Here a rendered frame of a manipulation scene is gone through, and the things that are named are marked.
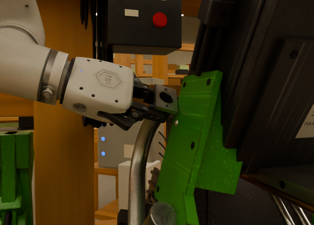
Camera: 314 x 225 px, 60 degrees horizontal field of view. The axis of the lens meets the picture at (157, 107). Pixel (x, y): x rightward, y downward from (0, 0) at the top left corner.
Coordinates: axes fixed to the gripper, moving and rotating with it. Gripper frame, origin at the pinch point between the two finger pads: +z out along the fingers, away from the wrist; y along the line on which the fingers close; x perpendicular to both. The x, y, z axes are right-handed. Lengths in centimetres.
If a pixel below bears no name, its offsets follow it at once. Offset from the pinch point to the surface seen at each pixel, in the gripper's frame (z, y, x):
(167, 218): 1.3, -19.2, 0.3
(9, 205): -19.4, -11.6, 22.1
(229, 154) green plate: 8.7, -11.4, -5.5
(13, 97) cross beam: -28.4, 18.5, 28.5
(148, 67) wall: 225, 835, 600
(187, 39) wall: 357, 962, 496
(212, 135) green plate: 5.3, -10.0, -6.9
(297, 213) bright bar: 20.1, -17.3, -3.4
